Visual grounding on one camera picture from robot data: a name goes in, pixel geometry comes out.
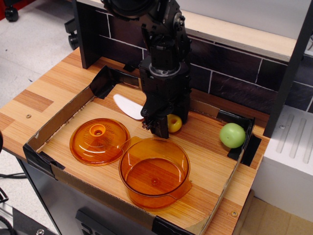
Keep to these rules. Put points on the dark brick backsplash panel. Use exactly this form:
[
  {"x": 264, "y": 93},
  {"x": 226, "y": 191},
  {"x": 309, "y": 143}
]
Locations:
[{"x": 236, "y": 75}]

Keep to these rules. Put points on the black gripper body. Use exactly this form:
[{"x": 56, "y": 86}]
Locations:
[{"x": 162, "y": 88}]

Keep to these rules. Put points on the green toy apple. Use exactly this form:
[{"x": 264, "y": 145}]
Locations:
[{"x": 232, "y": 135}]

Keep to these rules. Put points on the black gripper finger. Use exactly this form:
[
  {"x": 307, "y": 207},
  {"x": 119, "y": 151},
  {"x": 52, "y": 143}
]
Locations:
[
  {"x": 181, "y": 108},
  {"x": 158, "y": 126}
]

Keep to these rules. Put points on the white toy sink block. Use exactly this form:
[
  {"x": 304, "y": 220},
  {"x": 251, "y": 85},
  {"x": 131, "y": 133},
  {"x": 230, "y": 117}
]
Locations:
[{"x": 285, "y": 176}]

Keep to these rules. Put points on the black chair caster base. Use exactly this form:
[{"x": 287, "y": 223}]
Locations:
[{"x": 70, "y": 28}]

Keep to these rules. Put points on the orange transparent plastic pot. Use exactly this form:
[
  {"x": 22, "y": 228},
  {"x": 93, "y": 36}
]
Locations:
[{"x": 155, "y": 172}]

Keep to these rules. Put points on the cardboard fence with black tape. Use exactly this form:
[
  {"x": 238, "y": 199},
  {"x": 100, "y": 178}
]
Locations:
[{"x": 221, "y": 177}]

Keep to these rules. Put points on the black caster wheel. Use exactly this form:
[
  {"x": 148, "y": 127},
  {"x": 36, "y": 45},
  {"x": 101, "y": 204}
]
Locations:
[{"x": 11, "y": 14}]

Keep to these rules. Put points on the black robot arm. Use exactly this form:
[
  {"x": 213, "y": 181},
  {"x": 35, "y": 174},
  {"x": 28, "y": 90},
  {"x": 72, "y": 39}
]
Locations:
[{"x": 162, "y": 26}]

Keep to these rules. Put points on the orange transparent pot lid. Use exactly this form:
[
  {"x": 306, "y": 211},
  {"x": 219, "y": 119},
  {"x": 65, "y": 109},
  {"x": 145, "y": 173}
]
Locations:
[{"x": 100, "y": 141}]

